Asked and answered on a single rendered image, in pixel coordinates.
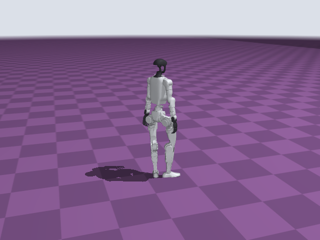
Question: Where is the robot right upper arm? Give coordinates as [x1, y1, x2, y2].
[163, 78, 173, 104]

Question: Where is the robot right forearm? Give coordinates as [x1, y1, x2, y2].
[168, 97, 177, 120]

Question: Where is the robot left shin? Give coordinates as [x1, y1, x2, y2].
[150, 143, 158, 173]

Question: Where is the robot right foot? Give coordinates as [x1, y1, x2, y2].
[162, 171, 181, 178]

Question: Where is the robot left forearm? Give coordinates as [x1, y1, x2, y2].
[144, 96, 151, 114]

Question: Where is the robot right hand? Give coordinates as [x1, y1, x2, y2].
[171, 117, 178, 134]

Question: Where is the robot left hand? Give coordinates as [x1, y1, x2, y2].
[142, 109, 150, 127]

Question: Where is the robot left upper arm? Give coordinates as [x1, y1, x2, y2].
[146, 77, 151, 99]

